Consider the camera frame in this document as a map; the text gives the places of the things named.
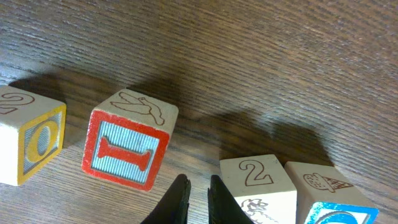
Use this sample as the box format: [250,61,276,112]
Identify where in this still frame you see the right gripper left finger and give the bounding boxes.
[141,174,191,224]

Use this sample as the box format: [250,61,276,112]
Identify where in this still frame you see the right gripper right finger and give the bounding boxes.
[208,175,253,224]

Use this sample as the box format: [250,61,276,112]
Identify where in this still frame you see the ice cream cone block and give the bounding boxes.
[220,154,297,224]

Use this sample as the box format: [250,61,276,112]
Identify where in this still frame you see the red letter I block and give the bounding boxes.
[81,88,178,191]

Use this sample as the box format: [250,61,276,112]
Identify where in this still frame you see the blue letter D block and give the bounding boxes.
[284,162,379,224]

